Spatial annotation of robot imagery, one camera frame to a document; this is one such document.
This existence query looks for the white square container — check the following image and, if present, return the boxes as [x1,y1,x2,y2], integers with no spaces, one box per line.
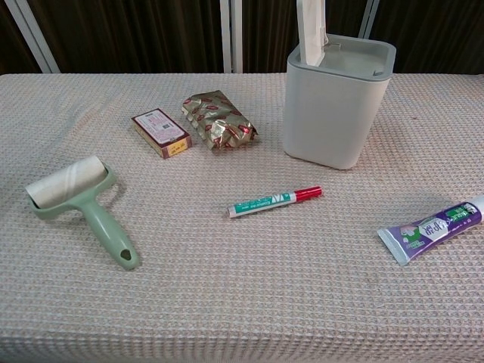
[283,0,397,170]

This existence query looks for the red capped marker pen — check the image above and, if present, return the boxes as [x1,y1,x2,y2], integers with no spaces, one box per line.
[226,185,323,219]

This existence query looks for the gold foil packet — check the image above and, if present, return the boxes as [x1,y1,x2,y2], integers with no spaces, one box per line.
[181,92,259,151]

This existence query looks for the brown small box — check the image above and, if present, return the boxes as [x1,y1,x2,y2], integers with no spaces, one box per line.
[131,108,193,160]

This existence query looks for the beige waffle tablecloth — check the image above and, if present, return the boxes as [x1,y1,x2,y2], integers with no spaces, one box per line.
[0,71,484,363]

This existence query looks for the green lint roller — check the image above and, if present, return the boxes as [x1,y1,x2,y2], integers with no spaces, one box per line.
[24,154,138,271]

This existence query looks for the dark pleated partition panel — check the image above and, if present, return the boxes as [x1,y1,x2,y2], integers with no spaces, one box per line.
[368,0,484,77]
[231,0,381,75]
[0,0,61,76]
[22,0,234,75]

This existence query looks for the purple toothpaste tube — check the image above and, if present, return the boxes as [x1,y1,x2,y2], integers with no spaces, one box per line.
[377,194,484,266]

